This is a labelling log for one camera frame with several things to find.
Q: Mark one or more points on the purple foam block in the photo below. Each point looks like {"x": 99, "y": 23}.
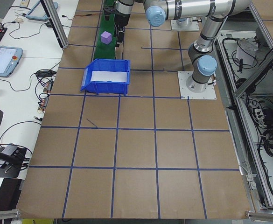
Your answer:
{"x": 106, "y": 37}

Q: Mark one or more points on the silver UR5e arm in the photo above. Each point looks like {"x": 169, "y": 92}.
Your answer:
{"x": 184, "y": 22}
{"x": 205, "y": 66}

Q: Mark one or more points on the green conveyor belt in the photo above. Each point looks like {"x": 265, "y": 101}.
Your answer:
{"x": 104, "y": 51}

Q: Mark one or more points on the white foam pad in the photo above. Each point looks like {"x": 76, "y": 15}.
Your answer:
{"x": 108, "y": 75}

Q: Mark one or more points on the blue plastic storage bin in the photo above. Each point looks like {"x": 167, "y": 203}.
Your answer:
{"x": 106, "y": 89}

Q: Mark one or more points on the black power adapter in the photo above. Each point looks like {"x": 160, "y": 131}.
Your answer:
{"x": 49, "y": 24}

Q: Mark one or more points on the light blue teach pendant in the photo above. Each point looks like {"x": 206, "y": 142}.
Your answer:
{"x": 1, "y": 60}
{"x": 40, "y": 11}

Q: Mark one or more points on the small circuit board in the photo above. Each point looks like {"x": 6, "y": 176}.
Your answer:
{"x": 48, "y": 86}
{"x": 43, "y": 103}

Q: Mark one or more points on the white side desk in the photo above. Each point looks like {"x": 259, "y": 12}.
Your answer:
{"x": 33, "y": 44}

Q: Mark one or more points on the white round puck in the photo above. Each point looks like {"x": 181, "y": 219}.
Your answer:
{"x": 19, "y": 20}

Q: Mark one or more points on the black electronics board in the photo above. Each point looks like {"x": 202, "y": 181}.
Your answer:
{"x": 0, "y": 31}

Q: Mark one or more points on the white container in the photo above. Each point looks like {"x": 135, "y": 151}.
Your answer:
{"x": 246, "y": 53}

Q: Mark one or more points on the white power strip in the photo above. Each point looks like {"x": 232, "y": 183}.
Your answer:
{"x": 258, "y": 113}

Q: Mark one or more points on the grey small box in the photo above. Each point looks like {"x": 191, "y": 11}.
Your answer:
{"x": 11, "y": 150}

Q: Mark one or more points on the black stand base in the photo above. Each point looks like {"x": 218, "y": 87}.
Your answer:
{"x": 3, "y": 171}

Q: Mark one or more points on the aluminium profile bar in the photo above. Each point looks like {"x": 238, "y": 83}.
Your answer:
{"x": 267, "y": 215}
{"x": 3, "y": 214}

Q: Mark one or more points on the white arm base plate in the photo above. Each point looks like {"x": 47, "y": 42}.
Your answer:
{"x": 173, "y": 26}
{"x": 208, "y": 93}

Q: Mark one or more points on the aluminium upright post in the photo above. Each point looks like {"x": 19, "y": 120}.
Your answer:
{"x": 54, "y": 23}

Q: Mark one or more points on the V-shaped metal bar frame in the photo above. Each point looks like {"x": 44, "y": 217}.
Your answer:
{"x": 255, "y": 75}

